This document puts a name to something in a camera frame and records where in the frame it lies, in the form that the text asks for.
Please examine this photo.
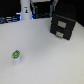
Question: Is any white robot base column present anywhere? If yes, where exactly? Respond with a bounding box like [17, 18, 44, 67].
[20, 0, 32, 20]

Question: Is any green lid kcup pod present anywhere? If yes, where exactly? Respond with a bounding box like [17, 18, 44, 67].
[12, 50, 21, 64]

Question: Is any black kcup holder drawer box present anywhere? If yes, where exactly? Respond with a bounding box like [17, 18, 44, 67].
[49, 5, 77, 41]

